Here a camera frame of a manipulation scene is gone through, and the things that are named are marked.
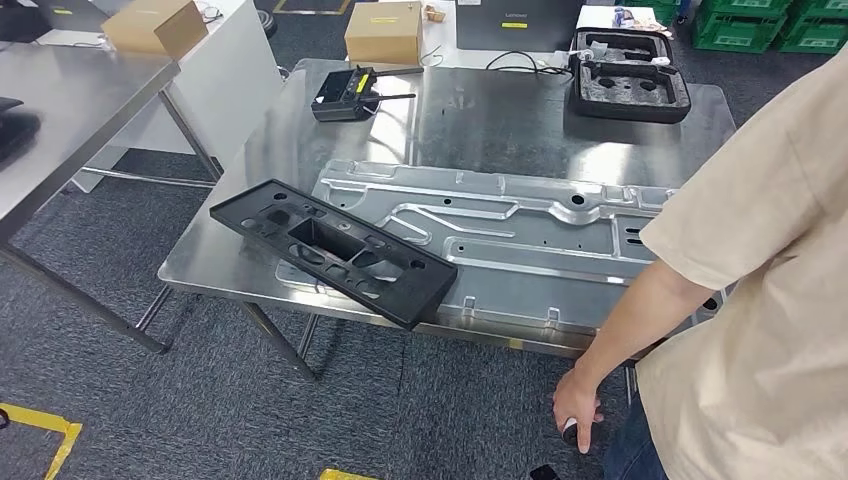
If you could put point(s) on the stainless steel table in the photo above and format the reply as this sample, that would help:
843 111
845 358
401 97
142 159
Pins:
73 119

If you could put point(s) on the black box with antennas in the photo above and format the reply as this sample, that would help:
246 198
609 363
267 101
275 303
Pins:
341 96

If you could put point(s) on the pressed sheet metal panel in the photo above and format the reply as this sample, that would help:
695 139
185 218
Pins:
530 258

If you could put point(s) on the small black object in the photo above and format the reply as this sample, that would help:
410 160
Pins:
543 473

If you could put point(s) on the person's forearm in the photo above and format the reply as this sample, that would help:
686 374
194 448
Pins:
636 324

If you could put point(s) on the person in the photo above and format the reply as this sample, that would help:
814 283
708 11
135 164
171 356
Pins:
748 298

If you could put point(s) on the black plastic panel part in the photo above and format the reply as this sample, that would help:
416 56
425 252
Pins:
338 255

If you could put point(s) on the brown cardboard box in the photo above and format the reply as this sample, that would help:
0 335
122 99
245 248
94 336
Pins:
384 33
156 26

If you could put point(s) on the white partition board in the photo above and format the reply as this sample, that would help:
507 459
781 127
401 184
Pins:
212 86

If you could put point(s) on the person's hand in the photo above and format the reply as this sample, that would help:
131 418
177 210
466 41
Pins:
576 404

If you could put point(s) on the black plastic cover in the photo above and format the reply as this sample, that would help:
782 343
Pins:
16 129

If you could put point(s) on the stainless steel workbench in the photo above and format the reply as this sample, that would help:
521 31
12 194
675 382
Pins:
265 199

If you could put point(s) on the black foam case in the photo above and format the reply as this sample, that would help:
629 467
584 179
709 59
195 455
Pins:
626 86

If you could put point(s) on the black handheld controller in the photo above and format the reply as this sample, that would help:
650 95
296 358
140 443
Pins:
570 430

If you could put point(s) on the green plastic crate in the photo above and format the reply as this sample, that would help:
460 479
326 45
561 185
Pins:
811 30
738 26

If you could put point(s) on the white table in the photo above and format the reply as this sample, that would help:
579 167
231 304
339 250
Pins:
457 53

